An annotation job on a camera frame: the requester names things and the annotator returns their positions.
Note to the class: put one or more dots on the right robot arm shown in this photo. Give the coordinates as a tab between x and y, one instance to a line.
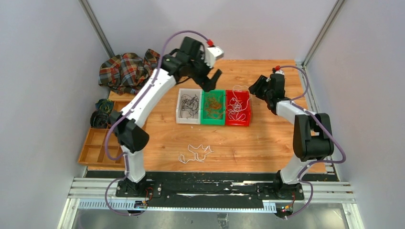
310	141

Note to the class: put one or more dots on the aluminium frame post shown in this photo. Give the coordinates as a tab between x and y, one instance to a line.
323	31
85	4

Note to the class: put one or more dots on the wooden compartment tray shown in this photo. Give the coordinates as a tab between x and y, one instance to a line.
93	151

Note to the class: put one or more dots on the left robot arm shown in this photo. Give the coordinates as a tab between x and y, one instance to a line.
192	59

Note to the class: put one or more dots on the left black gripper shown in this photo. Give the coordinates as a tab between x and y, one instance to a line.
207	84

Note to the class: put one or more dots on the plaid cloth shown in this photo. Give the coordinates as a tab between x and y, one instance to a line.
127	73

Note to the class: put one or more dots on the dark fabric roll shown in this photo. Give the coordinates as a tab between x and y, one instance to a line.
99	120

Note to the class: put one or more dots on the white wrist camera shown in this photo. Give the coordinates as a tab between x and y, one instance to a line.
277	70
212	54

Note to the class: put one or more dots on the left aluminium frame post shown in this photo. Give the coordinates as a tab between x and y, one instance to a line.
85	4

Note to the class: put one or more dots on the right aluminium frame post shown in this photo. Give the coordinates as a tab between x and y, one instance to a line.
323	31

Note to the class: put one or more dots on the white plastic bin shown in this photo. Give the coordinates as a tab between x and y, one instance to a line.
188	106

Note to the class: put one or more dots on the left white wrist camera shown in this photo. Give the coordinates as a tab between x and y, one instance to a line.
212	54

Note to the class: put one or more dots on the red plastic bin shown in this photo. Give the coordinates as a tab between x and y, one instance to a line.
237	108

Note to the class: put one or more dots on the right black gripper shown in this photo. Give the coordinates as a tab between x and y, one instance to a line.
256	88

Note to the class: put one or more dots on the green patterned fabric roll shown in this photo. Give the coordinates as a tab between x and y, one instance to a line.
105	105

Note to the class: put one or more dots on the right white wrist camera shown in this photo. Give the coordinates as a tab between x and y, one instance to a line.
277	70

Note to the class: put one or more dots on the aluminium front rail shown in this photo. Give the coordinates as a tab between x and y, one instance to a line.
99	193

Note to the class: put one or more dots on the green plastic bin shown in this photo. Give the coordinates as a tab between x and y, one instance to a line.
213	108

